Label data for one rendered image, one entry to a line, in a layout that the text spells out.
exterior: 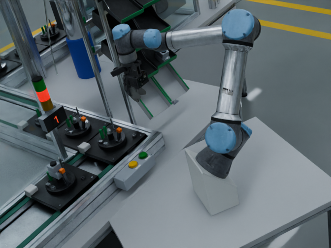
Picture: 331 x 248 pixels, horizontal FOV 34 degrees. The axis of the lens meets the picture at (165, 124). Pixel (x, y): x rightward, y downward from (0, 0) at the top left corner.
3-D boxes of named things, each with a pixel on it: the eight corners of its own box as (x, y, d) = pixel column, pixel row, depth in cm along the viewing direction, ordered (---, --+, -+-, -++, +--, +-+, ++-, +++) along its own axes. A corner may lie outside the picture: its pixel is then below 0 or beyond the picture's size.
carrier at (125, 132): (147, 137, 264) (141, 115, 257) (114, 166, 250) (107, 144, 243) (112, 126, 279) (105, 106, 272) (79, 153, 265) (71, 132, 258)
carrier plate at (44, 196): (99, 178, 245) (98, 175, 244) (61, 213, 231) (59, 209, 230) (64, 164, 259) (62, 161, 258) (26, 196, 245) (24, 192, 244)
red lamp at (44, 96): (52, 96, 241) (49, 87, 238) (44, 102, 238) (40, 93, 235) (45, 94, 244) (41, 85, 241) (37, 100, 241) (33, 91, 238)
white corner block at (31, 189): (40, 193, 245) (37, 186, 243) (32, 199, 243) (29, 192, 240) (33, 189, 248) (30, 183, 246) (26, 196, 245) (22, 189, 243)
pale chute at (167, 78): (186, 92, 284) (189, 88, 280) (168, 104, 278) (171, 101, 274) (154, 50, 286) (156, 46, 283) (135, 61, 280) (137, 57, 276)
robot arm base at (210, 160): (230, 183, 220) (245, 164, 218) (202, 169, 214) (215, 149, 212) (218, 165, 234) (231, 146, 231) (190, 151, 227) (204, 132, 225)
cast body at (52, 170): (66, 173, 240) (61, 161, 236) (58, 179, 238) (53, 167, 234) (53, 168, 245) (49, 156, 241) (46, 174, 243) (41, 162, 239)
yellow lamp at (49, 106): (55, 106, 243) (52, 97, 241) (48, 111, 241) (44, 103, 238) (49, 104, 246) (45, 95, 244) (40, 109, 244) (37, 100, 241)
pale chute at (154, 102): (169, 107, 275) (172, 104, 271) (149, 120, 269) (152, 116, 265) (136, 64, 278) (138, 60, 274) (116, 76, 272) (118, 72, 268)
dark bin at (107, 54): (158, 73, 265) (159, 62, 259) (138, 85, 259) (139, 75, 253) (121, 40, 276) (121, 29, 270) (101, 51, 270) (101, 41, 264)
